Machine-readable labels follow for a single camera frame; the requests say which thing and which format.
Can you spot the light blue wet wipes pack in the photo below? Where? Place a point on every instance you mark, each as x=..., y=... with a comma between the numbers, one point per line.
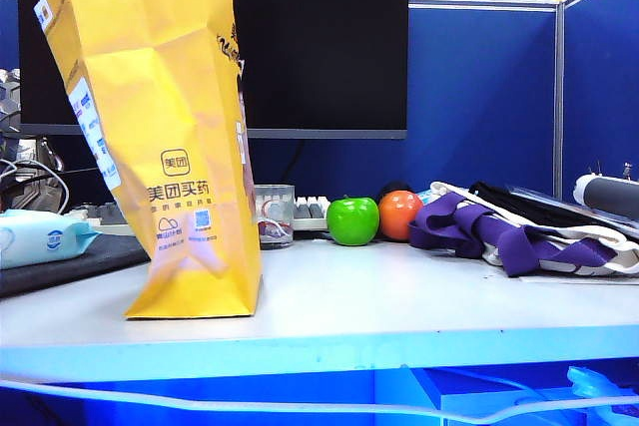
x=35, y=239

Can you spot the translucent plastic bag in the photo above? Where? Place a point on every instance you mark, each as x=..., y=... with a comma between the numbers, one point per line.
x=596, y=386

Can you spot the black desk mat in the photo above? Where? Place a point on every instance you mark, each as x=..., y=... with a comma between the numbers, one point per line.
x=75, y=266

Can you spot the black computer monitor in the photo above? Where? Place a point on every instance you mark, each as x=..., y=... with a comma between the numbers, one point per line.
x=324, y=47

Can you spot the purple and white tote bag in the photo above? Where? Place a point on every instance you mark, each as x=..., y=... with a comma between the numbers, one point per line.
x=519, y=246

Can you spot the orange ball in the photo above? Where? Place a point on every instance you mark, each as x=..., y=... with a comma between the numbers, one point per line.
x=400, y=214

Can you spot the yellow paper bag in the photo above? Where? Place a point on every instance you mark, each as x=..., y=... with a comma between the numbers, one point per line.
x=160, y=122

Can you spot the black ball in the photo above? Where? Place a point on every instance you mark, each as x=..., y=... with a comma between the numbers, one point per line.
x=391, y=186

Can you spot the green apple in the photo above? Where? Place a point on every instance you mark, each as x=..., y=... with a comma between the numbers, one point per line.
x=352, y=221

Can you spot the clear plastic cup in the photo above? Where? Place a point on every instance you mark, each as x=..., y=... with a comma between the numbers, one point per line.
x=274, y=216

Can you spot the white box under desk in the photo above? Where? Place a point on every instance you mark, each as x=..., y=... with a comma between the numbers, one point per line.
x=499, y=403

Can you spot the grey cylinder with white cap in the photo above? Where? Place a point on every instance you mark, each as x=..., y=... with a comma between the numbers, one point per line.
x=611, y=194

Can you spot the silver metal device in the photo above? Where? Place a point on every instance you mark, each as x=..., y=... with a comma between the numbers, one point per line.
x=10, y=97

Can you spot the aluminium partition post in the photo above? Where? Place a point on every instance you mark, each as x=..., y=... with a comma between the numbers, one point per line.
x=558, y=97

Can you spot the white and grey keyboard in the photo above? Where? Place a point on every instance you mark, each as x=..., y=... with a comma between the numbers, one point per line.
x=312, y=209

